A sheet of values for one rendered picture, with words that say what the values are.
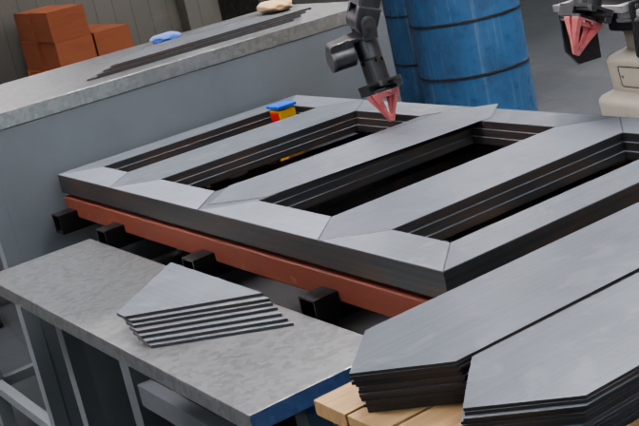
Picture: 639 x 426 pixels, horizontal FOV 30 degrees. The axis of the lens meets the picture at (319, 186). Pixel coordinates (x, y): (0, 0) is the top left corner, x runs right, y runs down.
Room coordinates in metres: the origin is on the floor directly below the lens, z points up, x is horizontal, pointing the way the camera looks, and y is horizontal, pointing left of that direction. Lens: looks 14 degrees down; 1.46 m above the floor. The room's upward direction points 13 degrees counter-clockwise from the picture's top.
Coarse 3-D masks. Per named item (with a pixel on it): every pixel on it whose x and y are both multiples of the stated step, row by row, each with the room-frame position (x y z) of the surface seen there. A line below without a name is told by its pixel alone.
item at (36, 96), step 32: (192, 32) 3.84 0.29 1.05; (256, 32) 3.46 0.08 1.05; (288, 32) 3.41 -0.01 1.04; (96, 64) 3.56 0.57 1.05; (160, 64) 3.23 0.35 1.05; (192, 64) 3.25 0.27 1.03; (0, 96) 3.30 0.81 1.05; (32, 96) 3.15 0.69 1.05; (64, 96) 3.06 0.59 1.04; (96, 96) 3.10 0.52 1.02; (0, 128) 2.96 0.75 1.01
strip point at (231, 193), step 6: (228, 186) 2.45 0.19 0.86; (234, 186) 2.44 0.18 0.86; (222, 192) 2.42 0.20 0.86; (228, 192) 2.40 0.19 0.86; (234, 192) 2.39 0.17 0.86; (240, 192) 2.38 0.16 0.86; (246, 192) 2.37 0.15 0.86; (252, 192) 2.36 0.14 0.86; (216, 198) 2.38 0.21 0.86; (222, 198) 2.37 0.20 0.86; (228, 198) 2.36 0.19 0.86; (234, 198) 2.35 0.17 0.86; (240, 198) 2.33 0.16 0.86; (246, 198) 2.32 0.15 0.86; (252, 198) 2.31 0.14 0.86; (258, 198) 2.31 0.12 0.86
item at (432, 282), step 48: (192, 144) 3.08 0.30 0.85; (288, 144) 2.84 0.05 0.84; (432, 144) 2.51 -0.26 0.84; (624, 144) 2.18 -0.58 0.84; (96, 192) 2.78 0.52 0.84; (288, 192) 2.32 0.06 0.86; (336, 192) 2.36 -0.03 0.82; (480, 192) 2.01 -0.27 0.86; (528, 192) 2.05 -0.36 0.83; (624, 192) 1.84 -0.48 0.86; (240, 240) 2.19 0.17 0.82; (288, 240) 2.02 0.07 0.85; (528, 240) 1.73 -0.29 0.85; (432, 288) 1.68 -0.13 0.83
